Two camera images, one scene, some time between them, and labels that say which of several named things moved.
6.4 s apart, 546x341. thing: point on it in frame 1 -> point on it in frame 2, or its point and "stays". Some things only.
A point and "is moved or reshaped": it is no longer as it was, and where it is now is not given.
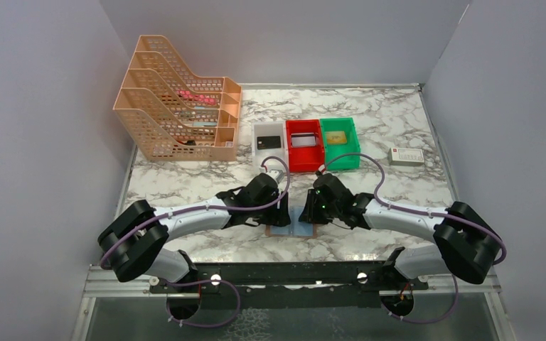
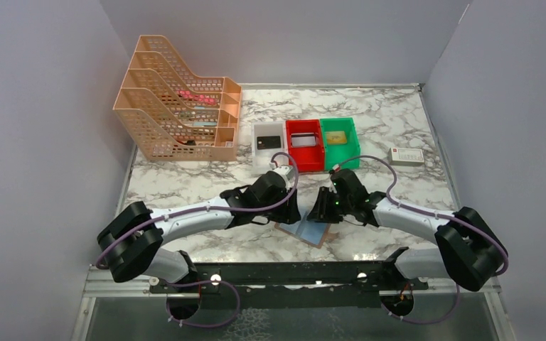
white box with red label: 407,157 stays
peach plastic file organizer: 173,115 stays
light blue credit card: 295,228 is moved or reshaped
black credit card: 271,142 stays
